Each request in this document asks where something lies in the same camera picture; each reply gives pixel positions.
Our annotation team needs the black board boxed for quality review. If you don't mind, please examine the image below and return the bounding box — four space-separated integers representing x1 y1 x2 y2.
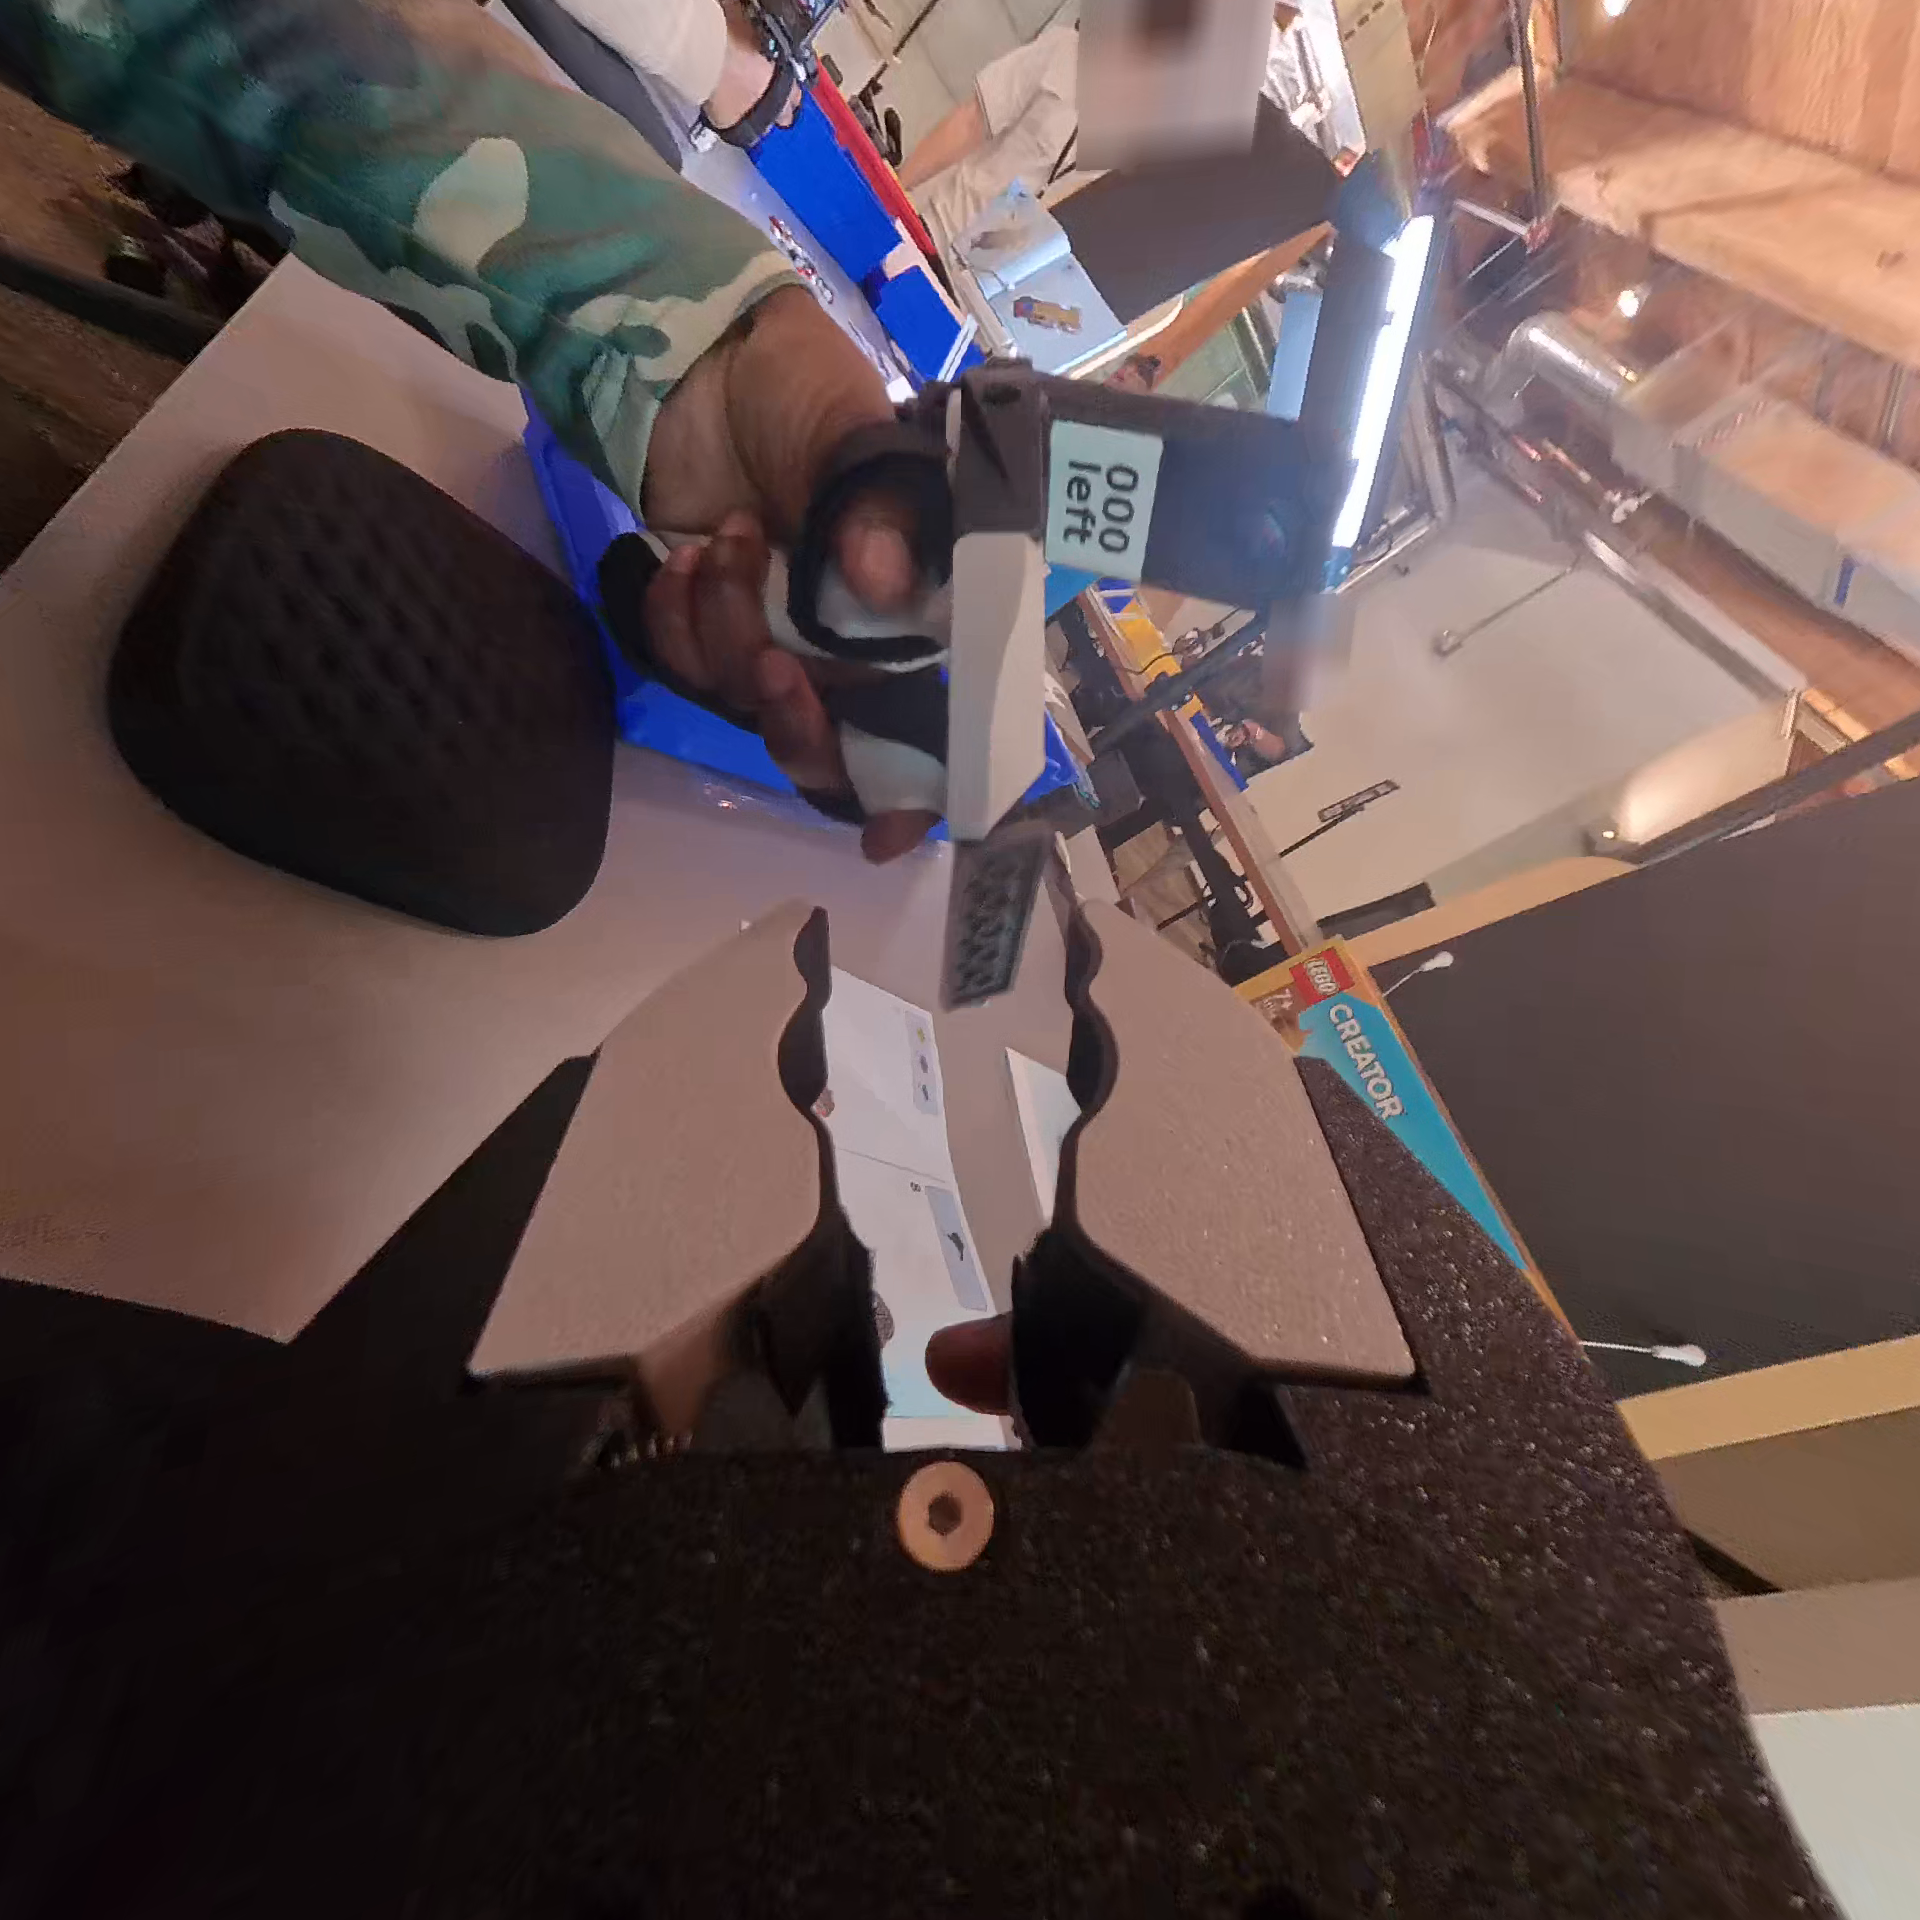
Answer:
1050 90 1339 324

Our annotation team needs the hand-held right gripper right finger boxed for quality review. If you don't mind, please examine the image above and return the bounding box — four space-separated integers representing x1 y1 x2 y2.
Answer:
1009 897 1423 1451

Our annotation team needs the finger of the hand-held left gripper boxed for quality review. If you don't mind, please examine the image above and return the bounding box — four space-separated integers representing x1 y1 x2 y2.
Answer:
947 528 1051 843

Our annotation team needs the large black panel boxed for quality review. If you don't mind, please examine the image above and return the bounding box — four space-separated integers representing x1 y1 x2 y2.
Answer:
1388 777 1920 1403

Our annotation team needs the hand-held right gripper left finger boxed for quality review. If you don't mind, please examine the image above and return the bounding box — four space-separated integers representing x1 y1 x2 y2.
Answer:
468 904 890 1451

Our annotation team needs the bright light panel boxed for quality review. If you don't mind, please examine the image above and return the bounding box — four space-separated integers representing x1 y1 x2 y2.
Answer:
1267 211 1450 564

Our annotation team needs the yellow cardboard set box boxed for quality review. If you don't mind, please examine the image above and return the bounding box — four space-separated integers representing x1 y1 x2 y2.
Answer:
1237 938 1577 1322

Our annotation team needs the person's left hand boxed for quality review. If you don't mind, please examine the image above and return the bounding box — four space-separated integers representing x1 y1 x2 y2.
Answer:
643 286 936 866

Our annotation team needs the blue plastic bin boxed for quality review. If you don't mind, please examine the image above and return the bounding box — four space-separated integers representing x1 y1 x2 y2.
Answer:
516 392 1085 842

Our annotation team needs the person's left forearm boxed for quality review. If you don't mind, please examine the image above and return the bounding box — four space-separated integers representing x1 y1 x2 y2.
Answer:
0 0 818 505

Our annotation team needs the row of blue bins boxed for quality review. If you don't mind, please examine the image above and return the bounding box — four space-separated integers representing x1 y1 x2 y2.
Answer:
746 82 986 385

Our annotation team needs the person's right hand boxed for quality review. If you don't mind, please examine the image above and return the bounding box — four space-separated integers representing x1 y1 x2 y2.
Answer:
925 1317 1019 1416

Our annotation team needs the partly built lego car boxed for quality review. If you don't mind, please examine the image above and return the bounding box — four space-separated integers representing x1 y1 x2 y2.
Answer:
939 829 1056 1011

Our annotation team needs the open instruction booklet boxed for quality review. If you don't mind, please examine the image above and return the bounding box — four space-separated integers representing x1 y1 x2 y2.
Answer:
817 966 1085 1419

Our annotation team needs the black quilted cushion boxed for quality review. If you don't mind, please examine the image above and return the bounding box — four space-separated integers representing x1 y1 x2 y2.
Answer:
107 429 617 939

